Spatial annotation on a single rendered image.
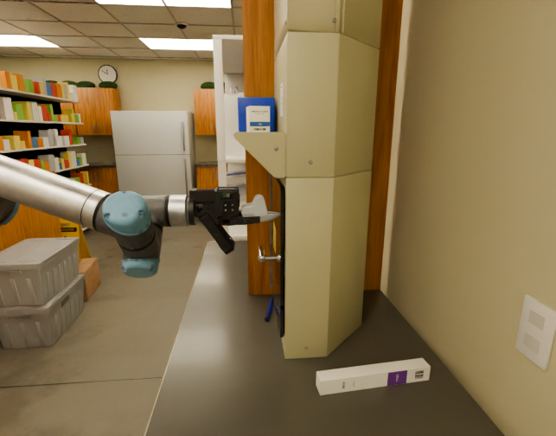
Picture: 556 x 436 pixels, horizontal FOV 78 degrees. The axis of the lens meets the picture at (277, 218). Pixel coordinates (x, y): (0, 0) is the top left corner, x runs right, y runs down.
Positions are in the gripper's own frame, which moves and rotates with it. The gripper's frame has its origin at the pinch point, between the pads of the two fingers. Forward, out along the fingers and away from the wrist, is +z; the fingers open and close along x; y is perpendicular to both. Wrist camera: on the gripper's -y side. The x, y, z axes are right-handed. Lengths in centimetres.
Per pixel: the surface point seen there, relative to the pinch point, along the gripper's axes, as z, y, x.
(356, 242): 22.8, -8.8, 5.0
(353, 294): 22.7, -24.0, 4.8
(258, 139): -3.7, 18.6, -4.5
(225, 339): -13.4, -36.9, 5.9
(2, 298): -174, -91, 150
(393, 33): 40, 50, 33
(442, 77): 45, 34, 11
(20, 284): -160, -81, 150
